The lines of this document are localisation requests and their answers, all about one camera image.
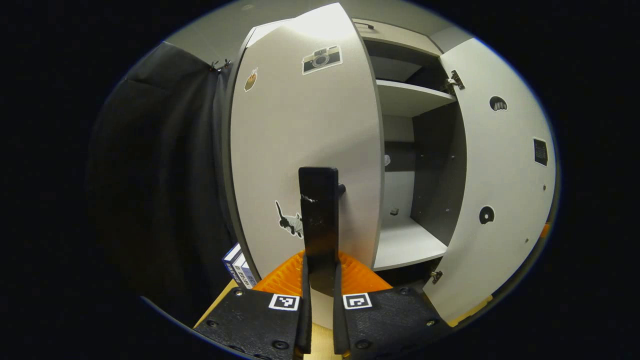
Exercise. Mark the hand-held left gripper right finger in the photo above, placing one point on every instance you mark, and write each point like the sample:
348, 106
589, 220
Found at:
340, 330

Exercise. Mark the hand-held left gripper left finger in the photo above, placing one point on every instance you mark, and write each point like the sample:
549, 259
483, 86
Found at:
303, 330

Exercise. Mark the grey double-door shoe cabinet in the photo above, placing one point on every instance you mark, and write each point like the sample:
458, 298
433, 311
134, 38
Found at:
435, 165

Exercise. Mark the grey cabinet door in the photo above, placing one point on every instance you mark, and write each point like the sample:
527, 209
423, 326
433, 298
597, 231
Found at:
300, 125
500, 165

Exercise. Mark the grey cabinet shelf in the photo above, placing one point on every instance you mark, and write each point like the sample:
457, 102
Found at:
405, 242
405, 97

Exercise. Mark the metal door hinge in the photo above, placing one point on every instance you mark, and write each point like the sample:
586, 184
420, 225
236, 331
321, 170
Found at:
436, 276
455, 81

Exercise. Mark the grey cabinet drawer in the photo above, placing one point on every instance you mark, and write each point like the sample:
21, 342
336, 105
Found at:
400, 40

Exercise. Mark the blue white book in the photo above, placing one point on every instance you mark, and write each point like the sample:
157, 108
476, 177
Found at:
248, 275
232, 262

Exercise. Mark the black backdrop cloth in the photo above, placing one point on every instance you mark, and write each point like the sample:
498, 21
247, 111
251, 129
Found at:
150, 175

